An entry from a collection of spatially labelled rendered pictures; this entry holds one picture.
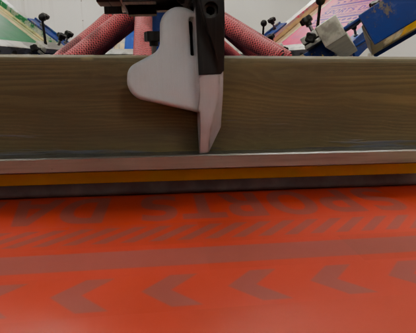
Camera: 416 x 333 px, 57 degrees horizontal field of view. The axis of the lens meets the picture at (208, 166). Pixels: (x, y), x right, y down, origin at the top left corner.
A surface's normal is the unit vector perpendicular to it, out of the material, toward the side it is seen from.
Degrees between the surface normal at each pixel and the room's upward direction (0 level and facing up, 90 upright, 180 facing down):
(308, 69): 90
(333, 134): 90
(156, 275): 0
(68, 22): 90
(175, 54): 83
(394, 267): 0
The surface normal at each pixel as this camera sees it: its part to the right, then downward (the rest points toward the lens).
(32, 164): 0.11, 0.23
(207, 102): 0.13, 0.44
